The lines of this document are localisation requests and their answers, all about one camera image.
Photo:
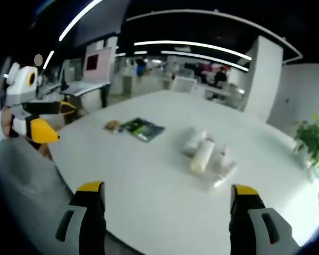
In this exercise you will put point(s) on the green magazine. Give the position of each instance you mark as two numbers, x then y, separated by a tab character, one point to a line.
143	128

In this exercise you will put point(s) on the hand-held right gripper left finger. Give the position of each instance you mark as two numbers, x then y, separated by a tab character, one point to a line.
79	220

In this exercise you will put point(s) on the person's left hand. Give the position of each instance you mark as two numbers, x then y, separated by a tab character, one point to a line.
6	122

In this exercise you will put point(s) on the pink whiteboard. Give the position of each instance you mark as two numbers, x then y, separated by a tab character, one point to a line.
97	65

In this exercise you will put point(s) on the brown snack packet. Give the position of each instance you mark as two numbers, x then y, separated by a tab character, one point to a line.
112	125

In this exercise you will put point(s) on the grey skincare bottle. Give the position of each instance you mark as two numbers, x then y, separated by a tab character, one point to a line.
190	142

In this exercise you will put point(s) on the cream skincare bottle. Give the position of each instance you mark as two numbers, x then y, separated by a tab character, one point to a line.
201	155

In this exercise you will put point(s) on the white office chair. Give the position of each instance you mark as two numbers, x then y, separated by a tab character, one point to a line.
183	85

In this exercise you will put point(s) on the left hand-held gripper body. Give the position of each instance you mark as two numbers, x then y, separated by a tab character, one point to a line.
20	85

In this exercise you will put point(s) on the green potted plant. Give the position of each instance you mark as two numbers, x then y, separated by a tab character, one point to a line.
309	138

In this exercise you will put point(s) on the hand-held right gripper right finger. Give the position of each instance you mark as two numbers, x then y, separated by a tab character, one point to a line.
258	225

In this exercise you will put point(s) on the clear storage tray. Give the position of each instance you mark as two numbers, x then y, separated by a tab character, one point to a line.
212	162

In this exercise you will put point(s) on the grey standing desk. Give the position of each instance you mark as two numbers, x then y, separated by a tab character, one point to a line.
82	89

